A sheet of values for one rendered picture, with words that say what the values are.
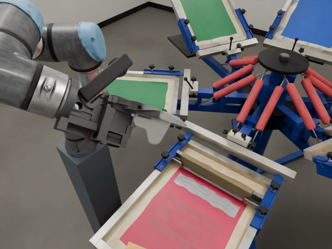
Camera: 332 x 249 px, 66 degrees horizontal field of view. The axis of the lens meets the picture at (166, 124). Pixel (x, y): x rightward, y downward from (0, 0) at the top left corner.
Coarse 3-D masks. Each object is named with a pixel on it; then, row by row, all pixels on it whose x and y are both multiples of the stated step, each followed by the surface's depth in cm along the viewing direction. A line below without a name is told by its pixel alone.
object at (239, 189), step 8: (184, 160) 140; (192, 160) 137; (192, 168) 140; (200, 168) 136; (208, 168) 133; (208, 176) 135; (216, 176) 131; (224, 176) 129; (224, 184) 131; (232, 184) 127; (240, 184) 126; (240, 192) 127; (248, 192) 123
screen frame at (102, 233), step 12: (192, 144) 155; (216, 156) 148; (240, 168) 142; (156, 180) 139; (252, 180) 140; (264, 180) 136; (144, 192) 133; (132, 204) 126; (120, 216) 121; (108, 228) 117; (252, 228) 117; (96, 240) 113
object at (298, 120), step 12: (252, 84) 195; (228, 96) 184; (240, 96) 184; (288, 96) 184; (324, 96) 184; (264, 108) 175; (288, 108) 175; (312, 108) 183; (252, 120) 162; (288, 120) 170; (300, 120) 166; (252, 132) 165; (300, 132) 158
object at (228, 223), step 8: (216, 192) 135; (224, 192) 135; (232, 200) 131; (240, 200) 131; (200, 208) 128; (208, 208) 128; (216, 208) 128; (240, 208) 128; (208, 216) 125; (216, 216) 125; (224, 216) 125; (240, 216) 125; (224, 224) 122; (232, 224) 122; (224, 232) 119; (232, 232) 119; (216, 240) 117; (224, 240) 117; (168, 248) 114; (216, 248) 114; (224, 248) 114
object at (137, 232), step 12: (180, 168) 146; (168, 180) 140; (204, 180) 140; (168, 192) 135; (180, 192) 135; (156, 204) 130; (192, 204) 130; (144, 216) 125; (132, 228) 121; (144, 228) 121; (132, 240) 117; (144, 240) 117; (156, 240) 117
